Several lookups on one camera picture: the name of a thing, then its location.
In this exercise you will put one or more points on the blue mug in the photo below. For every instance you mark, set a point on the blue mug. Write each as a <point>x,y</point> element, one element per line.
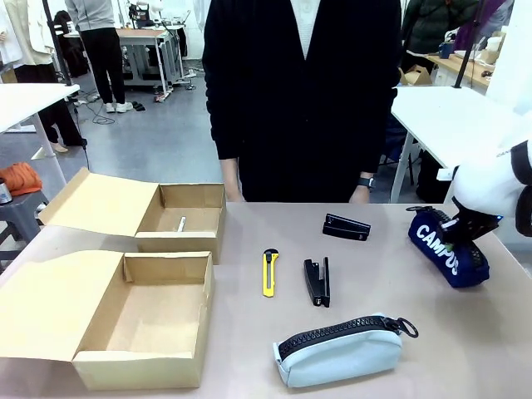
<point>446,50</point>

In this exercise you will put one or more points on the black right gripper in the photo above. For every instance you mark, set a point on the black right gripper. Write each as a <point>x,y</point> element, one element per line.
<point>474,226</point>

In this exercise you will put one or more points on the black wrist watch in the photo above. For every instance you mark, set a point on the black wrist watch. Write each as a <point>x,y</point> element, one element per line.
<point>366,182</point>

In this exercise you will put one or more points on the cardboard box with white marker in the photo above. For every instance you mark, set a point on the cardboard box with white marker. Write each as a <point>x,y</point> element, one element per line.
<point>104,203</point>

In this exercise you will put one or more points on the person's right hand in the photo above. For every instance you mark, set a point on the person's right hand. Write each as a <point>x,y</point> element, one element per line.
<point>233,193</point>

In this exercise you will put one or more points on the light grey zipper pencil case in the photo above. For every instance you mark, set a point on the light grey zipper pencil case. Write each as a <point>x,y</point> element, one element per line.
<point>345,359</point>

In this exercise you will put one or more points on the black stand pole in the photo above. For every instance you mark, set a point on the black stand pole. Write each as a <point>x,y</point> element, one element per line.
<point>469,45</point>

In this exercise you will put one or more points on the small metal can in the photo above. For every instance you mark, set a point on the small metal can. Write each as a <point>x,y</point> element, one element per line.
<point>4,193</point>

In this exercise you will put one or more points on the yellow utility knife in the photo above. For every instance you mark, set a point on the yellow utility knife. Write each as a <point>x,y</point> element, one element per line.
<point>270,279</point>

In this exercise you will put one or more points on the black stapler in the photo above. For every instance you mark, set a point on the black stapler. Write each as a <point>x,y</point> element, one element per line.
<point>345,229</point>
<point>312,278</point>

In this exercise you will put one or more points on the wooden table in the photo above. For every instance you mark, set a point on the wooden table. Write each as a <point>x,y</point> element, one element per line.
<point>469,68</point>

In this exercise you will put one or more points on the person in cream coat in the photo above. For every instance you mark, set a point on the person in cream coat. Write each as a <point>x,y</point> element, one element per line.
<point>29,37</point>

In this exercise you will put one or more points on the white marker pen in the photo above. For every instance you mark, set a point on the white marker pen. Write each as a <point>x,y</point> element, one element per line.
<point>181,225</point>

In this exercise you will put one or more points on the orange cloth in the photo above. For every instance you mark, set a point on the orange cloth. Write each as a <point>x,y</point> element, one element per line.
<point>21,178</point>

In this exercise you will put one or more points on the white table with white legs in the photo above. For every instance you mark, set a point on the white table with white legs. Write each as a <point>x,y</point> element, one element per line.
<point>25,101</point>

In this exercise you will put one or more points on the person's right forearm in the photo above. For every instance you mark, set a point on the person's right forearm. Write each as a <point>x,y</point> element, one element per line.
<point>230,171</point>

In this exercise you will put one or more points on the large open cardboard box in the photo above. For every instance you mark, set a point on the large open cardboard box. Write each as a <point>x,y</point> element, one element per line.
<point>41,299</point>

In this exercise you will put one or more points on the person's left hand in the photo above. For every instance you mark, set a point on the person's left hand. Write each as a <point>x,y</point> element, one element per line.
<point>358,196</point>

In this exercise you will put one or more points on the purple garment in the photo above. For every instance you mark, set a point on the purple garment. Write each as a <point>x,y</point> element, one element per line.
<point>478,21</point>

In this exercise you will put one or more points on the black tripod pole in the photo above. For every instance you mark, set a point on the black tripod pole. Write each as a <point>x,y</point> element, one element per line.
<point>58,50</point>

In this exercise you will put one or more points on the small open cardboard box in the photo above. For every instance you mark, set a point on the small open cardboard box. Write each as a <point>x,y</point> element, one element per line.
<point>415,75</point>

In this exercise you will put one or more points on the grey workbench with wooden top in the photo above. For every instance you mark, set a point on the grey workbench with wooden top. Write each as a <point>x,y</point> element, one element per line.
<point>145,45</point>

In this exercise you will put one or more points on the black shoes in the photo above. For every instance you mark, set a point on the black shoes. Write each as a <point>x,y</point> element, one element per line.
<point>139,106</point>

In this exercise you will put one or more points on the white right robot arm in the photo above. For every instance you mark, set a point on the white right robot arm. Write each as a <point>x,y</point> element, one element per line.
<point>486,187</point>

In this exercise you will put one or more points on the grey stool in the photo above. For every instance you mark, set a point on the grey stool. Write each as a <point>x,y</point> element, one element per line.
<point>21,212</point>

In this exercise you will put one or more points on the person in grey sweater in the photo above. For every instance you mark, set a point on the person in grey sweater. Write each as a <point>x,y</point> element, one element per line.
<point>99,45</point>

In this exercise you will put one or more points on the navy Campus pencil case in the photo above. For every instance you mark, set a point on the navy Campus pencil case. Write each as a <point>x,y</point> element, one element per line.
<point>430,253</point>

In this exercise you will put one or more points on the person in dark green jacket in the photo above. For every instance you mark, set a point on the person in dark green jacket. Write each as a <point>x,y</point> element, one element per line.
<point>432,25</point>

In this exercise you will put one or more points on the person in black cardigan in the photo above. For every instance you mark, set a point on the person in black cardigan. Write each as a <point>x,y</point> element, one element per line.
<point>299,116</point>

